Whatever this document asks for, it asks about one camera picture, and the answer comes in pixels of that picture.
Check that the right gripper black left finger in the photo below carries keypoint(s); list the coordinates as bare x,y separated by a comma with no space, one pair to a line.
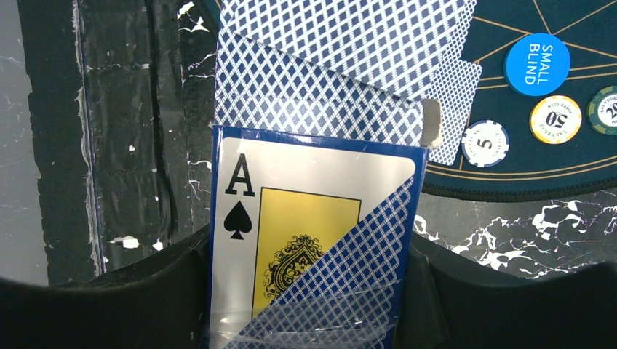
157,302

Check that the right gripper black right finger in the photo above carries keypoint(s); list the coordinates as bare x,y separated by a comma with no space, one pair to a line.
451,302

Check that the playing card deck box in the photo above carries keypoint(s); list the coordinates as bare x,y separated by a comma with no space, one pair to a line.
310,238

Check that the white chip mat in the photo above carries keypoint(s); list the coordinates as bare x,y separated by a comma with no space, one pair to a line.
485,143

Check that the yellow chip mat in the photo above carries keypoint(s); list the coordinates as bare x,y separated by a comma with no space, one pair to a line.
555,120

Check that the blue backed card mat bottom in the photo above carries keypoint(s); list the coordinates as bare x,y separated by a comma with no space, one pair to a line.
454,84

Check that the blue backed playing card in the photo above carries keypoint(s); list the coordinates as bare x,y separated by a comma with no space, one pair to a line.
261,88

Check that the green chip mat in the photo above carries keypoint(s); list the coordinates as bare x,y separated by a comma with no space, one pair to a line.
601,111

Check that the blue dealer button disc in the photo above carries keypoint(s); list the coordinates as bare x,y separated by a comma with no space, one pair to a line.
537,65

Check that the round dark blue poker mat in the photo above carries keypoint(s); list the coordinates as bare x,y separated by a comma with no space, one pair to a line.
532,169

